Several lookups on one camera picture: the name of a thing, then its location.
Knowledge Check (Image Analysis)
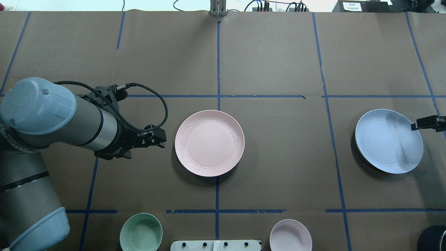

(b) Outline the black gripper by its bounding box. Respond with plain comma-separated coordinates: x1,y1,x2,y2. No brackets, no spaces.
94,124,166,160

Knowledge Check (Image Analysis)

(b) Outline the pink plate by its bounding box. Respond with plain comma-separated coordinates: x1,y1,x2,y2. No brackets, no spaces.
174,110,245,177

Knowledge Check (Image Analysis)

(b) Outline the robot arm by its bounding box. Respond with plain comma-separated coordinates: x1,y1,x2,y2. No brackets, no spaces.
1,77,168,251

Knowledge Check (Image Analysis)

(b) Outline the blue plate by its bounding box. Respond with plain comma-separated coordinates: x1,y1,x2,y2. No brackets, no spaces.
355,109,424,174

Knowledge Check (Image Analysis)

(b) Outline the green bowl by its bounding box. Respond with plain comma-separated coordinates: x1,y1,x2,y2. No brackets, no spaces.
120,213,163,251

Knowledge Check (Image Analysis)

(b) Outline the dark blue pot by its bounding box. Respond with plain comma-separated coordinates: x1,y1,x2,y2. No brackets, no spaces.
417,225,446,251

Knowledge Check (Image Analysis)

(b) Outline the black box with label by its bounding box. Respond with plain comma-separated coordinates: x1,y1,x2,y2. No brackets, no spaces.
332,0,390,13

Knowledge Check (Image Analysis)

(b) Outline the pink bowl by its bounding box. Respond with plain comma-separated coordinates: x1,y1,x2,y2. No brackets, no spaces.
269,219,313,251

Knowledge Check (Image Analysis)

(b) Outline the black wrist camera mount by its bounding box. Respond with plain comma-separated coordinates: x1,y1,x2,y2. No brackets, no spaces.
81,85,128,110

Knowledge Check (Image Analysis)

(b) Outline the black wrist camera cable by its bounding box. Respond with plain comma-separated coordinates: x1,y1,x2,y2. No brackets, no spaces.
53,81,169,133

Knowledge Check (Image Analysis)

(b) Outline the aluminium frame post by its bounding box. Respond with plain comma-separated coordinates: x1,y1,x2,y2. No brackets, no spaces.
209,0,227,16

